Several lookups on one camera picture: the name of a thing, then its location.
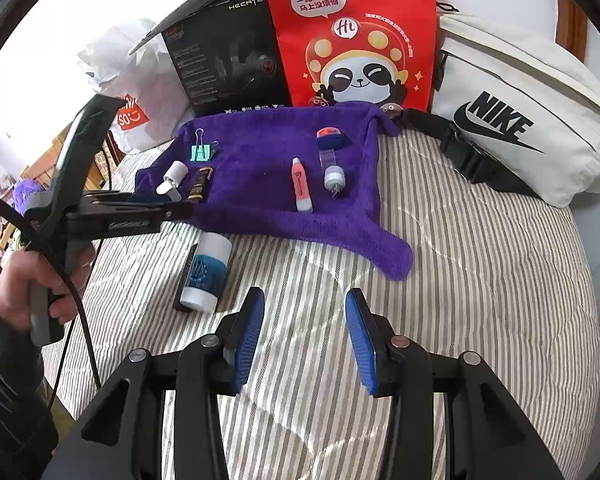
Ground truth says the black headset box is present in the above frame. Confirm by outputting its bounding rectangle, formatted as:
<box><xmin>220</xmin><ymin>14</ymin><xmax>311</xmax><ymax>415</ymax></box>
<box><xmin>128</xmin><ymin>0</ymin><xmax>293</xmax><ymax>120</ymax></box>

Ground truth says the purple towel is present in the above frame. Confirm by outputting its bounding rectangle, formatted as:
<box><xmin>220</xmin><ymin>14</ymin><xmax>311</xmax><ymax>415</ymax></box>
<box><xmin>135</xmin><ymin>101</ymin><xmax>415</xmax><ymax>282</ymax></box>

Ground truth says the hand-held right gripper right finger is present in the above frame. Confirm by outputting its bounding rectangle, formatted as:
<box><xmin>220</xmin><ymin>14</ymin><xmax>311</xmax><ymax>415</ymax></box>
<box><xmin>345</xmin><ymin>287</ymin><xmax>566</xmax><ymax>480</ymax></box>

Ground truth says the white plastic shopping bag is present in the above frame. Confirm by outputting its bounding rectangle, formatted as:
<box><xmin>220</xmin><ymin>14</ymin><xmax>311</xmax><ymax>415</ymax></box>
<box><xmin>77</xmin><ymin>17</ymin><xmax>191</xmax><ymax>156</ymax></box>

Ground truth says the small white bottle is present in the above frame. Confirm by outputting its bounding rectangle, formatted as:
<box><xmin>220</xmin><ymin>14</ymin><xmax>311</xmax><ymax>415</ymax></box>
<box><xmin>156</xmin><ymin>161</ymin><xmax>189</xmax><ymax>202</ymax></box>

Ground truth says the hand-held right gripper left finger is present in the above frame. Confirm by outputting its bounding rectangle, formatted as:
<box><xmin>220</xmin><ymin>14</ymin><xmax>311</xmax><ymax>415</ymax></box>
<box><xmin>40</xmin><ymin>287</ymin><xmax>266</xmax><ymax>480</ymax></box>

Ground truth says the person's left hand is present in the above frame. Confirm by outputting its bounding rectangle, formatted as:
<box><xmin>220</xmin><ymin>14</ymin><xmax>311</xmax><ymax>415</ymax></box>
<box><xmin>0</xmin><ymin>244</ymin><xmax>97</xmax><ymax>332</ymax></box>

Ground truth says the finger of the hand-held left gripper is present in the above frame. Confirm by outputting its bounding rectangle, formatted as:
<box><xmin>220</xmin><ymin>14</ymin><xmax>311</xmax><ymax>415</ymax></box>
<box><xmin>82</xmin><ymin>194</ymin><xmax>195</xmax><ymax>221</ymax></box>

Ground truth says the white balm stick blue label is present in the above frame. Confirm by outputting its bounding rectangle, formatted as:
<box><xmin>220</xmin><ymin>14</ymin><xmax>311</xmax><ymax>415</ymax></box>
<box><xmin>180</xmin><ymin>231</ymin><xmax>233</xmax><ymax>314</ymax></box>

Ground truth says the pink and blue eraser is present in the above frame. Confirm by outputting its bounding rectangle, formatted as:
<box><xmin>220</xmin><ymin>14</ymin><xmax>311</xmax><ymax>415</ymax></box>
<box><xmin>316</xmin><ymin>127</ymin><xmax>347</xmax><ymax>151</ymax></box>

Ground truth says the pink and white tube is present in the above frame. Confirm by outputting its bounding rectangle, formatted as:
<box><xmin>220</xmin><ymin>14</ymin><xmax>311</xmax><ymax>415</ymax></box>
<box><xmin>291</xmin><ymin>157</ymin><xmax>315</xmax><ymax>213</ymax></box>

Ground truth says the thin black cable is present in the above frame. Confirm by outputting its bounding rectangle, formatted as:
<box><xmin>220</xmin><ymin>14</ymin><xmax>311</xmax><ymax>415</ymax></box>
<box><xmin>47</xmin><ymin>140</ymin><xmax>113</xmax><ymax>456</ymax></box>

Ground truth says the white charger plug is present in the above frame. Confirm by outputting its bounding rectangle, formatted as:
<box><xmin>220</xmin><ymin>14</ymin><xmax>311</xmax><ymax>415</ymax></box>
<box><xmin>323</xmin><ymin>165</ymin><xmax>347</xmax><ymax>200</ymax></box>

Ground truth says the red panda paper bag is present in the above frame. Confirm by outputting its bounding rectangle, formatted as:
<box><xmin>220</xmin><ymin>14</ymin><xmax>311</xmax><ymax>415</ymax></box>
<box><xmin>261</xmin><ymin>0</ymin><xmax>438</xmax><ymax>111</ymax></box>

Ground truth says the brown wooden frame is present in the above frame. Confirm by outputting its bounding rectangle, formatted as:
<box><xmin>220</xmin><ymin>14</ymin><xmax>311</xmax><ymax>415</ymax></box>
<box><xmin>555</xmin><ymin>0</ymin><xmax>588</xmax><ymax>61</ymax></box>

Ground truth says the striped bedsheet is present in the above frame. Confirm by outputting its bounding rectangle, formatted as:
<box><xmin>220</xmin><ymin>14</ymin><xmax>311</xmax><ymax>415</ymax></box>
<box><xmin>40</xmin><ymin>130</ymin><xmax>600</xmax><ymax>480</ymax></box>

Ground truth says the teal binder clip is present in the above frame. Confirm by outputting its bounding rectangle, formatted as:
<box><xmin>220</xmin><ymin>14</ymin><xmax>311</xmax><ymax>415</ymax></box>
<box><xmin>189</xmin><ymin>128</ymin><xmax>220</xmax><ymax>163</ymax></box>

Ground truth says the thick black cable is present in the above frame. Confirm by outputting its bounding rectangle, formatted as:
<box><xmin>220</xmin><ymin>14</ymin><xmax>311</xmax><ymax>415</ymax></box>
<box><xmin>0</xmin><ymin>192</ymin><xmax>103</xmax><ymax>391</ymax></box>

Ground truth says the black cosmetic tube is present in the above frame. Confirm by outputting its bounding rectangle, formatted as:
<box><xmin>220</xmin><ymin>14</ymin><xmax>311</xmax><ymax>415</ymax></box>
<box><xmin>172</xmin><ymin>242</ymin><xmax>198</xmax><ymax>311</ymax></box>

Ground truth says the person's left forearm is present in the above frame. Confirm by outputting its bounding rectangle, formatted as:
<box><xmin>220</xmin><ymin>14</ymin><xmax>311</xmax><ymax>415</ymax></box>
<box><xmin>0</xmin><ymin>310</ymin><xmax>76</xmax><ymax>480</ymax></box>

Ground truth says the small black gold tube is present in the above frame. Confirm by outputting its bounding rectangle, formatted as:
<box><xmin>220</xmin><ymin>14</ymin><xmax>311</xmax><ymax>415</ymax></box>
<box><xmin>189</xmin><ymin>166</ymin><xmax>215</xmax><ymax>205</ymax></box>

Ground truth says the white waist bag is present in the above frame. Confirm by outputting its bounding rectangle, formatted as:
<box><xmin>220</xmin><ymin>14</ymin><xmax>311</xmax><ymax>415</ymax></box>
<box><xmin>395</xmin><ymin>0</ymin><xmax>600</xmax><ymax>209</ymax></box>

